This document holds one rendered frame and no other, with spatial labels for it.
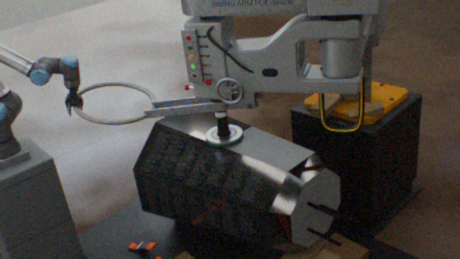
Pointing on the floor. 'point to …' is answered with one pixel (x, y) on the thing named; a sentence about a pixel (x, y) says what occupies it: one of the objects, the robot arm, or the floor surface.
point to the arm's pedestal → (35, 210)
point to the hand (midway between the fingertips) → (75, 113)
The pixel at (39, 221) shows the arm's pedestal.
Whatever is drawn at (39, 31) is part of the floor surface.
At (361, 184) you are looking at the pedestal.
